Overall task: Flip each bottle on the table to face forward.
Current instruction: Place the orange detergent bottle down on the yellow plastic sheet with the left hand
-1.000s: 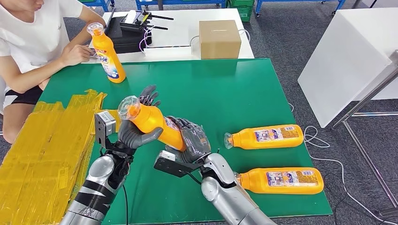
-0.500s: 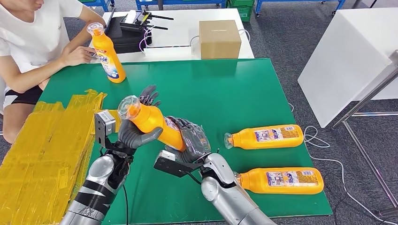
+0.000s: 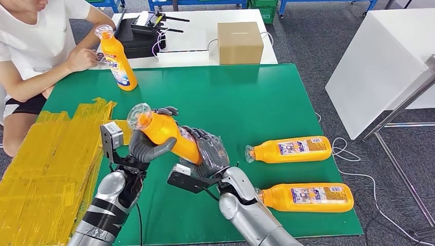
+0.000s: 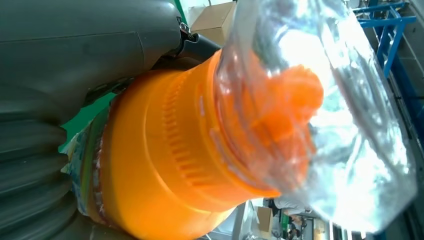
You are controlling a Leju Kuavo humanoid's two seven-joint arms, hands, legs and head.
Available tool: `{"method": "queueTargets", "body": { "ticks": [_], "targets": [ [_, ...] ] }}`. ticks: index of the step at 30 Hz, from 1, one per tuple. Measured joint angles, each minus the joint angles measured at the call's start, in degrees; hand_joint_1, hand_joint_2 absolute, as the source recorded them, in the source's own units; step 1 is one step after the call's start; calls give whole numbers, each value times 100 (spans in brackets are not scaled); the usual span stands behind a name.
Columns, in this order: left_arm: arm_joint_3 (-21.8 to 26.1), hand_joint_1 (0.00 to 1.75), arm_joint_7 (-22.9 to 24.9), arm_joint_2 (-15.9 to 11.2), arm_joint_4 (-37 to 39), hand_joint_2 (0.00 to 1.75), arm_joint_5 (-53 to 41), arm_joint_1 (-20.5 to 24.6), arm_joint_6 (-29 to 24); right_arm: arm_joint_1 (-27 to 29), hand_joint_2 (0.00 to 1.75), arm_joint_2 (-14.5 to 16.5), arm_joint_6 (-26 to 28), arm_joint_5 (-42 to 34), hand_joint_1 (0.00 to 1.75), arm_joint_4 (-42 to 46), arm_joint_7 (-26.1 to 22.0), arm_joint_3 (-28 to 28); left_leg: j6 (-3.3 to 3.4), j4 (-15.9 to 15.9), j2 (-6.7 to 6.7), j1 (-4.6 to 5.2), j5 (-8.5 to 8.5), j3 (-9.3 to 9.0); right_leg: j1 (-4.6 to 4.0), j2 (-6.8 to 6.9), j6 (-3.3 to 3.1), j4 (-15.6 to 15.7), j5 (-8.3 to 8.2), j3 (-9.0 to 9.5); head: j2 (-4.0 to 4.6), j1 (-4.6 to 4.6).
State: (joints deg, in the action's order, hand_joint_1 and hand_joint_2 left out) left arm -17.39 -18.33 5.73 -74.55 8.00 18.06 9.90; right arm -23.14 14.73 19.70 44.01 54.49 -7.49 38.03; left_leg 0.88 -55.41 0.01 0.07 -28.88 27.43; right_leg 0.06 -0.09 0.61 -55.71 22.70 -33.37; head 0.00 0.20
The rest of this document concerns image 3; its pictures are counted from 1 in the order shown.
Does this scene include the black remote controller with antennas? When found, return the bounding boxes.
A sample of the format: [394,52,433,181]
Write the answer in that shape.
[130,11,191,36]

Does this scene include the large white table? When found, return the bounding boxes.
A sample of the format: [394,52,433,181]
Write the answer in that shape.
[325,7,435,140]

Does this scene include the white cable by case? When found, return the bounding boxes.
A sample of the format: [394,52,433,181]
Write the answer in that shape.
[152,29,168,58]

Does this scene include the orange detergent bottle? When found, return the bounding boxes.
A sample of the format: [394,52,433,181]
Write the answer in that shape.
[254,182,354,213]
[126,102,204,166]
[94,25,139,92]
[244,135,333,165]

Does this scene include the white floor cable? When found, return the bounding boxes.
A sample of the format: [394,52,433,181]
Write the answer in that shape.
[314,112,435,246]

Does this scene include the blue metal rack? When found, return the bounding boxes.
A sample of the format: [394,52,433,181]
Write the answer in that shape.
[85,0,126,14]
[148,0,248,12]
[279,0,378,18]

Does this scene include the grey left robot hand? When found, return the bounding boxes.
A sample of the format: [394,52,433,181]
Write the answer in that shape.
[128,106,180,163]

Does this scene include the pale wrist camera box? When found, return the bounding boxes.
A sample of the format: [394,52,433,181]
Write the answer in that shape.
[167,163,222,194]
[100,121,124,160]

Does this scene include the yellow taped cardboard sheet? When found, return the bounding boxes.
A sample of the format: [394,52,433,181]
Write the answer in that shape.
[0,97,135,246]

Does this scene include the person's right hand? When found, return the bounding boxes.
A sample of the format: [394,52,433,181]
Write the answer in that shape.
[66,47,99,73]

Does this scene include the grey metal table frame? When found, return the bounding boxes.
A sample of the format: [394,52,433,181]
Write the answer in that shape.
[362,53,435,238]

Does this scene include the black carrying case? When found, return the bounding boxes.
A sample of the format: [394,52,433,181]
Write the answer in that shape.
[115,18,167,60]

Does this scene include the person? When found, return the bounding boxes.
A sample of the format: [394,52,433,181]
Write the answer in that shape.
[0,0,116,158]

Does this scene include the green table board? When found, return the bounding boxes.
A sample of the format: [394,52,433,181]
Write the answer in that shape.
[42,64,364,246]

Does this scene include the brown cardboard box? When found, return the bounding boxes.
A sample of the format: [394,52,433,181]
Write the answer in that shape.
[217,22,264,66]

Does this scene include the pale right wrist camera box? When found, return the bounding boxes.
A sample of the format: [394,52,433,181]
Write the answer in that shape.
[167,163,222,194]

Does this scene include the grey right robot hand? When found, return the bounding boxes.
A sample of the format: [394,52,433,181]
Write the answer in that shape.
[178,126,231,179]

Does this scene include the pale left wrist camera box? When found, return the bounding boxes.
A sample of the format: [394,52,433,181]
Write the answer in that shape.
[100,121,124,160]

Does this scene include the green plastic crate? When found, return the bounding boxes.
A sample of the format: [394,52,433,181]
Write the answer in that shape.
[248,0,279,25]

